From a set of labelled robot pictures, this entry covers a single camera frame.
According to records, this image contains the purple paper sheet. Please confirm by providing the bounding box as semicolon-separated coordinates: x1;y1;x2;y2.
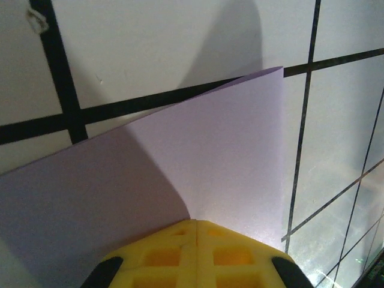
0;66;285;288

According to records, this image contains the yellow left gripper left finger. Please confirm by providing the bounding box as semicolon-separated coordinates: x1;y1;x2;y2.
85;220;197;288

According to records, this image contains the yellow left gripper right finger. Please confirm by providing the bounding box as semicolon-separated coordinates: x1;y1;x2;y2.
196;220;316;288

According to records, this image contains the small white thread scrap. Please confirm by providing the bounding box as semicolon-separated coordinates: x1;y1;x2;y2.
26;8;49;33

